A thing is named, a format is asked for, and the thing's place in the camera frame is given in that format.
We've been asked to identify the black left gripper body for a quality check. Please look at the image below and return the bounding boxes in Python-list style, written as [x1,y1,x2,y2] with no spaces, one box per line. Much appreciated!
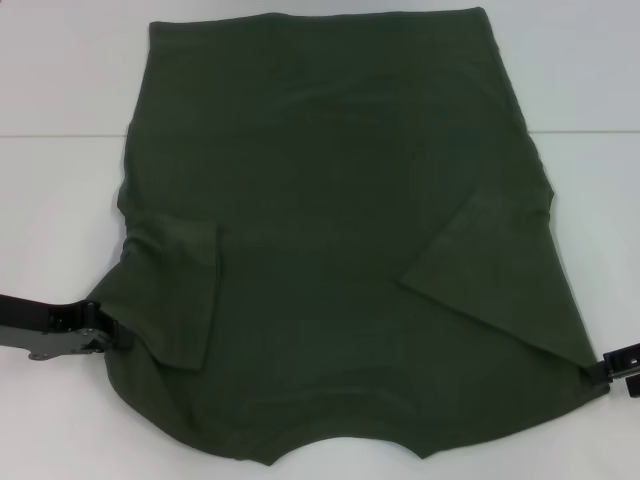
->
[0,293,57,347]

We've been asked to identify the dark green shirt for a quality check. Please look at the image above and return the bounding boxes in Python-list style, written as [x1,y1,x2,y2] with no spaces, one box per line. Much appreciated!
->
[102,5,612,464]

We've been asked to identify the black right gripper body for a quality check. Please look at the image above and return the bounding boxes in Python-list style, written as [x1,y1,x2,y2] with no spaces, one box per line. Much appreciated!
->
[602,341,640,400]

